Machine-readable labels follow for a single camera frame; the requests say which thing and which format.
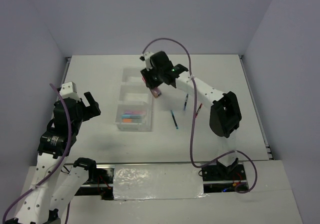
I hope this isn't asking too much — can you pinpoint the blue highlighter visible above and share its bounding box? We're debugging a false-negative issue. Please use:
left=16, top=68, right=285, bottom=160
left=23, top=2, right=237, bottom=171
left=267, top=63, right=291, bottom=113
left=121, top=114, right=145, bottom=119

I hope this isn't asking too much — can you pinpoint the clear three-compartment organizer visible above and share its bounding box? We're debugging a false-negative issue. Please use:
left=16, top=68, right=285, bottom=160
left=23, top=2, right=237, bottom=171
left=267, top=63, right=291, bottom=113
left=115, top=67, right=153, bottom=132

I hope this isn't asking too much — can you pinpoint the blue pen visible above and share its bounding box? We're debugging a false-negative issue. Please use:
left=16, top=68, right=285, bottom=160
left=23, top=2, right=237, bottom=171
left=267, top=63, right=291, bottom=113
left=183, top=94, right=189, bottom=111

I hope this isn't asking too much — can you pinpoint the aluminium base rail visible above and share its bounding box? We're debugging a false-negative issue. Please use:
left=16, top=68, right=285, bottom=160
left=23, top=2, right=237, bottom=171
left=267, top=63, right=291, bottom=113
left=76, top=164, right=248, bottom=200

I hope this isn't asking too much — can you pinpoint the red pen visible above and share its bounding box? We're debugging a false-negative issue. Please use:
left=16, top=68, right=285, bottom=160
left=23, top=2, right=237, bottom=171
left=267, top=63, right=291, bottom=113
left=195, top=103, right=203, bottom=117

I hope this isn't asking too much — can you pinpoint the teal pen refill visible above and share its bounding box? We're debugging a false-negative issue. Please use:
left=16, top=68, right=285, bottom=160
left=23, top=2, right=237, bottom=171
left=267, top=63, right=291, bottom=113
left=170, top=110, right=179, bottom=130

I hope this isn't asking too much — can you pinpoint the orange highlighter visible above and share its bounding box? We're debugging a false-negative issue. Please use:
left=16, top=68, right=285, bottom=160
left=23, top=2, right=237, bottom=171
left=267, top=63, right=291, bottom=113
left=122, top=118, right=142, bottom=123

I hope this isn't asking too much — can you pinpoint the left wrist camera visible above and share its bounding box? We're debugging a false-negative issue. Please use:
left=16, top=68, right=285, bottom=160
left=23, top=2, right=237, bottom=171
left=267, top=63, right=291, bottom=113
left=59, top=81, right=80, bottom=101

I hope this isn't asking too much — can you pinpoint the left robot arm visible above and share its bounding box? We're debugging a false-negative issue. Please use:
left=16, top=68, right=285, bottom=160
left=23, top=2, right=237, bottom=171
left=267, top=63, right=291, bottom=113
left=2, top=88, right=101, bottom=223

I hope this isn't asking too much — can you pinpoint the pink glue stick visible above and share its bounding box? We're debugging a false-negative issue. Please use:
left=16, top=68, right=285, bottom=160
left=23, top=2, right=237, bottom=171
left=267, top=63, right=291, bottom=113
left=142, top=77, right=162, bottom=98

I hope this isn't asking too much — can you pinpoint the silver foil sheet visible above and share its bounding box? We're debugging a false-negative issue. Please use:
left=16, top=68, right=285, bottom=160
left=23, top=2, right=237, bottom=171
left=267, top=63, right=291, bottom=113
left=113, top=164, right=206, bottom=200

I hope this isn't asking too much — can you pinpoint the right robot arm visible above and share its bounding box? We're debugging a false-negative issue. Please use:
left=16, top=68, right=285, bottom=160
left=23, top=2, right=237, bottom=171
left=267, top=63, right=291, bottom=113
left=140, top=51, right=242, bottom=138

